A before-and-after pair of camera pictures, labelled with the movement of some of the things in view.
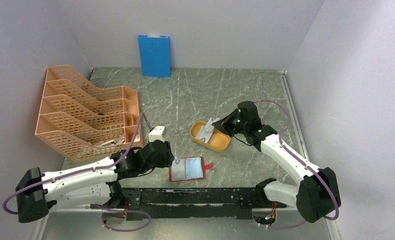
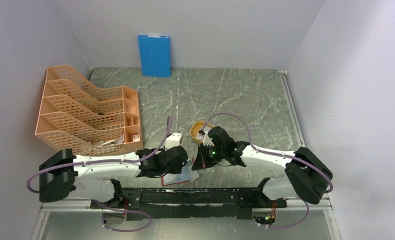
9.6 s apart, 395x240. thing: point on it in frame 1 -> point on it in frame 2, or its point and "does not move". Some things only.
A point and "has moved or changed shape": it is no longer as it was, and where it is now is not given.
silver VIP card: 209,127 -> 189,174
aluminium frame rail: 283,74 does not move
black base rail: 164,203 does not move
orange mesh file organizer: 81,121 does not move
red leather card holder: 188,168 has moved or changed shape
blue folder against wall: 154,52 does not move
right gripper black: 224,124 -> 200,163
